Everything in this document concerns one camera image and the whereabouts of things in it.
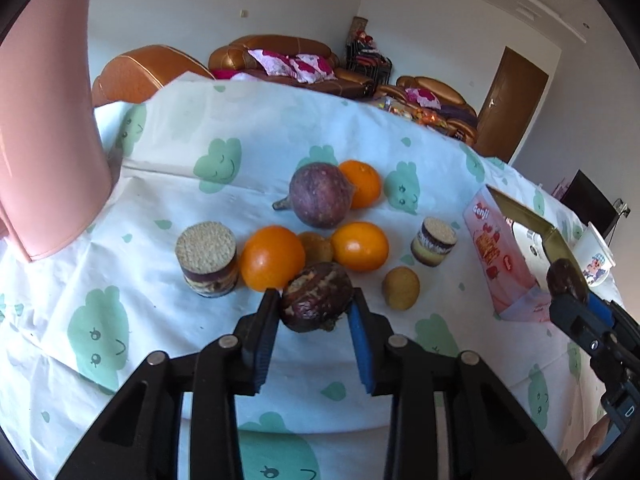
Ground orange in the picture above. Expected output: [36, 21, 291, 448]
[239, 226, 306, 292]
[330, 221, 390, 272]

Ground white cloud-print tablecloth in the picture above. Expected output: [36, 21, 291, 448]
[1, 77, 603, 479]

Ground black stacked stools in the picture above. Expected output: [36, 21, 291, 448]
[346, 30, 393, 84]

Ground pink kettle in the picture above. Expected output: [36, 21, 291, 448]
[1, 0, 113, 261]

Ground person's right hand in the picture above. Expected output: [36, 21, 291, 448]
[566, 416, 610, 480]

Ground large purple passion fruit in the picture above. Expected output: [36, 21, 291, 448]
[272, 162, 355, 230]

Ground pink biscuit tin box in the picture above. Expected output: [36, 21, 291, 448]
[463, 185, 576, 323]

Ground black television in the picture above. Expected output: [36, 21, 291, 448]
[561, 170, 618, 238]

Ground coffee table with snacks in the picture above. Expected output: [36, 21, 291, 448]
[369, 96, 451, 134]

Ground dark round fruit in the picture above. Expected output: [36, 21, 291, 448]
[546, 258, 589, 304]

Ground pink floral pillow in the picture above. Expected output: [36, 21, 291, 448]
[248, 49, 337, 84]

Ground white printed paper cup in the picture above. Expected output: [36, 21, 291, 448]
[573, 222, 615, 287]

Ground brownish yellow small fruit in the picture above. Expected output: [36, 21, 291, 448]
[297, 231, 334, 266]

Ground brown leather armchair right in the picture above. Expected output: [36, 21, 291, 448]
[374, 76, 478, 148]

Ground small orange mandarin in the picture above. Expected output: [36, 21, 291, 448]
[338, 159, 382, 209]

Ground dark wrinkled passion fruit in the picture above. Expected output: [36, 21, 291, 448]
[280, 262, 354, 333]

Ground brown leather armchair left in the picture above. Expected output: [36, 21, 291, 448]
[91, 44, 214, 107]

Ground brown leather armchair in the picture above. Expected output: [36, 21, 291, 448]
[91, 44, 214, 107]
[374, 76, 478, 148]

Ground brown leather sofa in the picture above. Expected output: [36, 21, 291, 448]
[208, 35, 375, 99]

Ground layered cake cup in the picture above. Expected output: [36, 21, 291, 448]
[410, 217, 458, 268]
[175, 221, 239, 298]

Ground brown wooden door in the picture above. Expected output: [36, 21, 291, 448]
[475, 47, 549, 162]

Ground green-brown kiwi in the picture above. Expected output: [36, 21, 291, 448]
[382, 266, 421, 311]

